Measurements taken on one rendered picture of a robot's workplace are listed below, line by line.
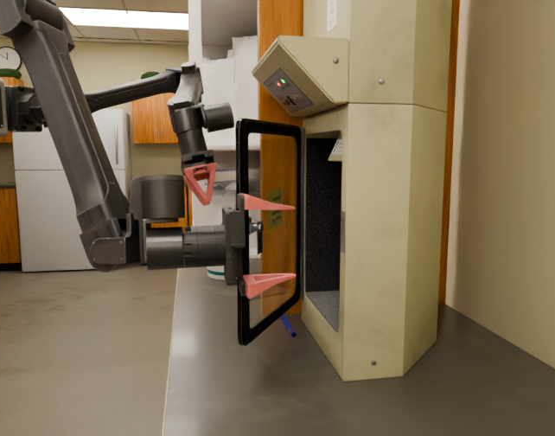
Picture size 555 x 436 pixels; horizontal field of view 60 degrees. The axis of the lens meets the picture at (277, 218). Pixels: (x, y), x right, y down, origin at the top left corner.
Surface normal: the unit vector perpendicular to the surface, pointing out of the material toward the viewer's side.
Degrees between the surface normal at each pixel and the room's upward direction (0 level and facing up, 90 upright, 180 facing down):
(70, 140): 81
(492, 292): 90
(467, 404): 0
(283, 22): 90
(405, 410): 0
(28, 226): 90
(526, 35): 90
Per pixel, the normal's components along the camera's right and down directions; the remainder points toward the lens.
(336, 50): 0.18, 0.13
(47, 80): -0.25, -0.02
